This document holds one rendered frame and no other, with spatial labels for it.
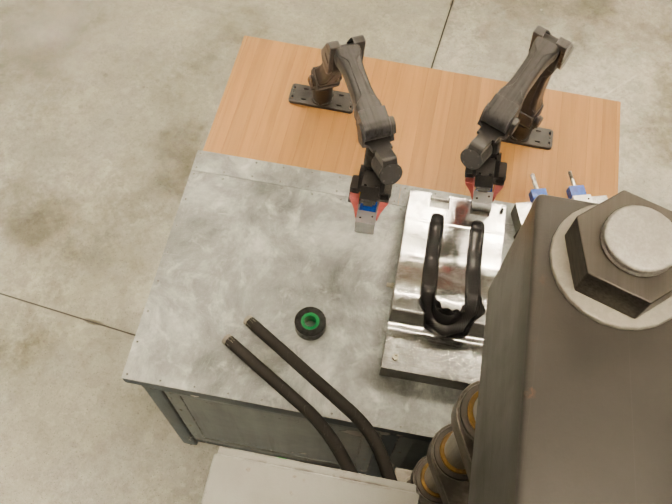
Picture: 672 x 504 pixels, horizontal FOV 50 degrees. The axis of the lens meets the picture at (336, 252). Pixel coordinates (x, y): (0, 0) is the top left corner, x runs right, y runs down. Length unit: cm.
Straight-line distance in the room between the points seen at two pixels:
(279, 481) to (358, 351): 81
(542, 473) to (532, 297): 14
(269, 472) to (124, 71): 264
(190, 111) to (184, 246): 137
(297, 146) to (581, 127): 86
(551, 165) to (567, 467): 170
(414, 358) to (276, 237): 51
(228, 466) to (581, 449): 63
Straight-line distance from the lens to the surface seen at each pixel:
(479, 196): 191
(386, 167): 165
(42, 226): 310
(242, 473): 108
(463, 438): 103
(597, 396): 58
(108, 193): 310
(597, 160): 226
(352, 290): 190
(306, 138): 215
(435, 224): 192
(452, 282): 181
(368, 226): 182
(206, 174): 209
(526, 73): 180
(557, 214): 64
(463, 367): 179
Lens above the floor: 252
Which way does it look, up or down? 63 degrees down
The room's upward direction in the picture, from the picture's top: 3 degrees clockwise
